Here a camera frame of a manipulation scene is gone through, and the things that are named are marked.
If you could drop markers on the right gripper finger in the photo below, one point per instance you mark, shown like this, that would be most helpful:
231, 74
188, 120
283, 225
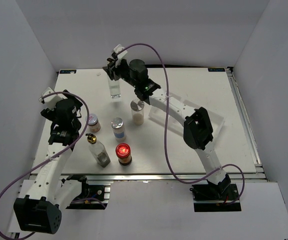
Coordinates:
110, 71
111, 62

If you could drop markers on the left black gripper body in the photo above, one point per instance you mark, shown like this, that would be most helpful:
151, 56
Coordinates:
50, 114

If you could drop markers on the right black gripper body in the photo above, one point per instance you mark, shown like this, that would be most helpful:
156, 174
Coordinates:
125, 73

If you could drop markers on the clear liquid glass bottle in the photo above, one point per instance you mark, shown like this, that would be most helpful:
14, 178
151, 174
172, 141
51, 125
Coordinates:
114, 88

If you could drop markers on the small red white lid jar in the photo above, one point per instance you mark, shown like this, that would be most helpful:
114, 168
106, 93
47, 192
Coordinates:
93, 123

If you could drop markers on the tall silver lid spice jar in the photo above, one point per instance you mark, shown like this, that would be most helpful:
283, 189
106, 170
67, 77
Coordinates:
137, 109

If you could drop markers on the dark sauce glass bottle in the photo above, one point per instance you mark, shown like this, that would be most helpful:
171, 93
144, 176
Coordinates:
98, 150

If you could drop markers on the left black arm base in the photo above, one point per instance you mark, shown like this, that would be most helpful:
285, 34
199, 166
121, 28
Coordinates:
91, 196

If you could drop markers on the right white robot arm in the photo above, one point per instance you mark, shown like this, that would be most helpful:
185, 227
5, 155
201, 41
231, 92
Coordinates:
197, 127

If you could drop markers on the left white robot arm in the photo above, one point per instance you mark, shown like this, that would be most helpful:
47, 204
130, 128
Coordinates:
40, 210

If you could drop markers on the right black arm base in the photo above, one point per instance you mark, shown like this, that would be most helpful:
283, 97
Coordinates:
208, 200

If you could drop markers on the white three compartment tray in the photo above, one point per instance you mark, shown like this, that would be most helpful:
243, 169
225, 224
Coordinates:
158, 117

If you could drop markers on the blue label silver lid jar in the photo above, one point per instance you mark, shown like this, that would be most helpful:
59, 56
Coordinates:
118, 128

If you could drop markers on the red lid sauce jar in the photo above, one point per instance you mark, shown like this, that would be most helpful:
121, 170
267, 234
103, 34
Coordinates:
123, 153

